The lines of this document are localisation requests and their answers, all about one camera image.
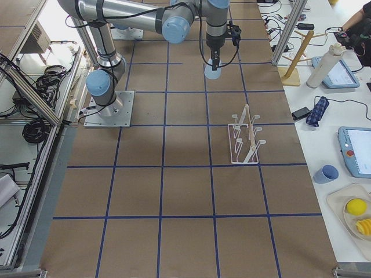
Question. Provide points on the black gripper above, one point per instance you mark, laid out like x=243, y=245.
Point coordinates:
x=214, y=44

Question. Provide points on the light blue plastic cup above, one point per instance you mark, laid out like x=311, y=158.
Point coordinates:
x=211, y=74

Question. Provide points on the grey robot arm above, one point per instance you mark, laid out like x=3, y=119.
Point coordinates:
x=172, y=22

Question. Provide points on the blue cup on table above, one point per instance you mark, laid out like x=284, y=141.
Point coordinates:
x=325, y=174

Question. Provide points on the wooden stand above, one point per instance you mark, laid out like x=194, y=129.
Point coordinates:
x=290, y=76

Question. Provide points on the black power adapter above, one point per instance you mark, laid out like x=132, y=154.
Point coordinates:
x=300, y=113

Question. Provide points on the blue checkered folded umbrella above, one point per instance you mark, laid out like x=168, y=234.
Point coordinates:
x=317, y=112

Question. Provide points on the blue teach pendant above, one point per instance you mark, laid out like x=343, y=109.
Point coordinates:
x=340, y=77
x=355, y=147

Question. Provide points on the cream plate with fruit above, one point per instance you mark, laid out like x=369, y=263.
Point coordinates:
x=358, y=226

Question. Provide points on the yellow lemon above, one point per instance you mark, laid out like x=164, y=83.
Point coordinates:
x=356, y=206

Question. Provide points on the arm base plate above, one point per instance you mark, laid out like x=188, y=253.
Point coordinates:
x=118, y=114
x=128, y=34

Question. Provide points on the aluminium frame post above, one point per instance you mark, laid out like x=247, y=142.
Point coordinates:
x=293, y=18

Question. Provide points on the white wire cup rack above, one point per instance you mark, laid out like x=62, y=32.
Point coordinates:
x=242, y=138

